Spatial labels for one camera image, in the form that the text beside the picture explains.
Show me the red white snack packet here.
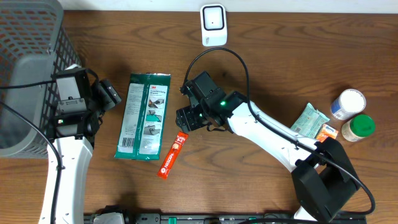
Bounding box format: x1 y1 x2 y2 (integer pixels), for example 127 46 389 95
157 131 188 179

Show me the green white gloves packet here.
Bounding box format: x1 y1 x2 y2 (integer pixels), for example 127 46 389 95
114 73 171 161

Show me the light green snack packet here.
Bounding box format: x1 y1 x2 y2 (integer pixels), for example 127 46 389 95
291 103 330 138

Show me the small orange box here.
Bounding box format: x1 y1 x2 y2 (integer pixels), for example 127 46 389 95
315 124 338 142

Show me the white blue label jar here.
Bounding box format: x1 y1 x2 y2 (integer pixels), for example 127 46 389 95
330 89 366 120

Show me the green lid white jar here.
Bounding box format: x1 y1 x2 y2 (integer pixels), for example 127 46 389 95
341 114 376 142

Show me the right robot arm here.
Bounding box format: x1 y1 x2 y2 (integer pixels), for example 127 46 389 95
176 72 359 222

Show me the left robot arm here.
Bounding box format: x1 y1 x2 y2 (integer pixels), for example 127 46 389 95
39 64 121 223

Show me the white barcode scanner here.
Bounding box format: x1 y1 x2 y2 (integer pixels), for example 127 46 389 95
200 4 228 47

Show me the grey plastic mesh basket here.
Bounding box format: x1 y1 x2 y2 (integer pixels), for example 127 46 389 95
0 0 81 159

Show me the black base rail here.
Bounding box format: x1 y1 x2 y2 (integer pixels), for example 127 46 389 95
83 205 368 224

